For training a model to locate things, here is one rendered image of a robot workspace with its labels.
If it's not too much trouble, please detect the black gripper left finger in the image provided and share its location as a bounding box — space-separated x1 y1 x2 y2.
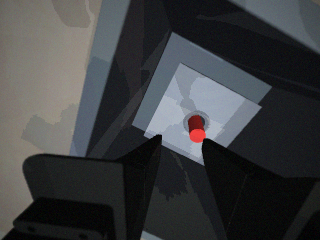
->
22 134 162 240

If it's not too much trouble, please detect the light grey plate with hole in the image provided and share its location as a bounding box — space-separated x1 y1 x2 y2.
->
143 62 261 166

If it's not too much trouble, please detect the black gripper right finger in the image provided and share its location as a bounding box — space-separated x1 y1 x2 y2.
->
202 138 320 240

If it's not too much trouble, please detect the red peg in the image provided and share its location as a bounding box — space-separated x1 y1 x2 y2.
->
188 115 206 143

